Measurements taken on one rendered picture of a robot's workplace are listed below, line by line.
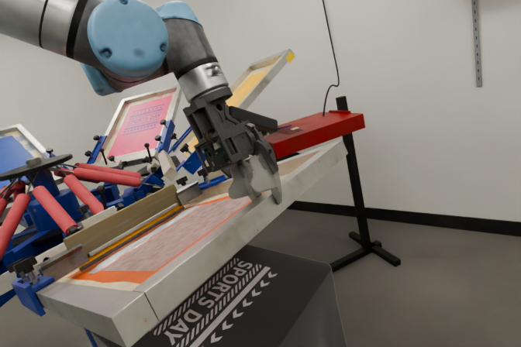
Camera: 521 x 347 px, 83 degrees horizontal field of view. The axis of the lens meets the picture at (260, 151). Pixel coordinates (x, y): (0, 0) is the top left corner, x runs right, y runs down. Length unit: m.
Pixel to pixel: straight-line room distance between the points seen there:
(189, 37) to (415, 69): 2.06
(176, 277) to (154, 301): 0.03
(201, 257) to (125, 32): 0.28
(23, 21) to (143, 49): 0.11
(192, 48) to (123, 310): 0.36
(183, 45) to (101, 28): 0.18
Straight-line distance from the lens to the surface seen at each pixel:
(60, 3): 0.36
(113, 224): 1.00
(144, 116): 2.60
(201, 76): 0.48
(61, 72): 5.37
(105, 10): 0.34
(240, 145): 0.47
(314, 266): 0.86
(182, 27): 0.51
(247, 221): 0.46
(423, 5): 2.40
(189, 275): 0.41
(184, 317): 0.85
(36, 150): 2.80
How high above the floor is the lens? 1.47
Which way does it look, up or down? 14 degrees down
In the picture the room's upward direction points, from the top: 14 degrees counter-clockwise
